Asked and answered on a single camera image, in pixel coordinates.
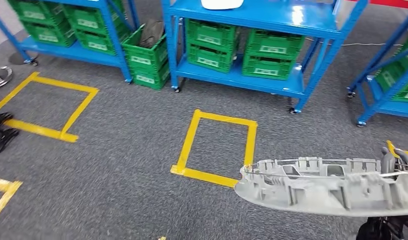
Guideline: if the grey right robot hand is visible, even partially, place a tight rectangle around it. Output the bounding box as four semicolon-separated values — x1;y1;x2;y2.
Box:
380;146;408;176

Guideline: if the grey plastic wheel hubcap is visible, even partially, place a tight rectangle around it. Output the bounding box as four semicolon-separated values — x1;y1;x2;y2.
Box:
234;156;408;219

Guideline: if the blue steel shelf rack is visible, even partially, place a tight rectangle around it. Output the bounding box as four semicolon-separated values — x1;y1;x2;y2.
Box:
160;0;369;115
0;0;141;84
347;9;408;128

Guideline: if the white plastic cover part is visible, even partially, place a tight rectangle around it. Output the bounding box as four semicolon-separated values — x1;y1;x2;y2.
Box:
200;0;245;11

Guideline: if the red barrier belt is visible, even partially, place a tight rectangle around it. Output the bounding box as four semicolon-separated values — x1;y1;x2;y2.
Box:
348;0;408;10

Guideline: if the yellow floor tape square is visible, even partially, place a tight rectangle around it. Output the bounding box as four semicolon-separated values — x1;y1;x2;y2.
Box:
0;71;100;143
170;109;258;189

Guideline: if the white floor cable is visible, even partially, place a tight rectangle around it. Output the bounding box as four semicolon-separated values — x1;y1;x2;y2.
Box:
304;37;395;47

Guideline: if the dark bag with cables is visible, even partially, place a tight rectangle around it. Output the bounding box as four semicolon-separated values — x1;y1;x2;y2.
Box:
139;18;165;49

